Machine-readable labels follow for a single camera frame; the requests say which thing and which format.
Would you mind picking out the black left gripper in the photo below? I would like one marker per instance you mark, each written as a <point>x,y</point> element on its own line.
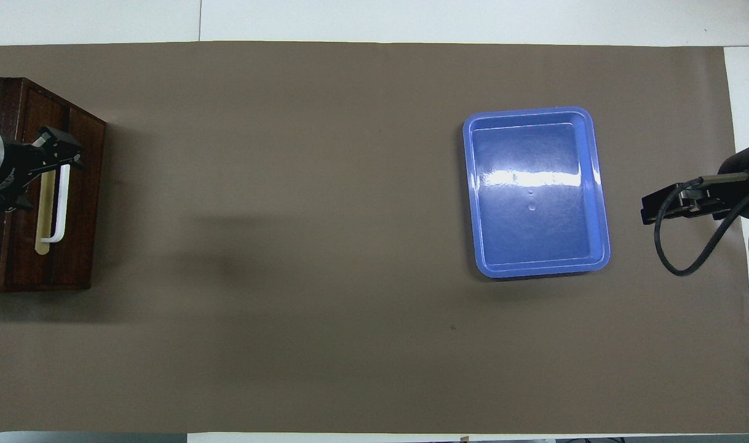
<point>18,166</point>

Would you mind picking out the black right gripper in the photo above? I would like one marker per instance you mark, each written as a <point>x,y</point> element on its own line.
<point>737,172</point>

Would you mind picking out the blue plastic tray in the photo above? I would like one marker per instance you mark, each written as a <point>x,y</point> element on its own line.
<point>534,240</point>

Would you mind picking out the brown paper table mat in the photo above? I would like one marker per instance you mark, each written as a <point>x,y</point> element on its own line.
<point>350,246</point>

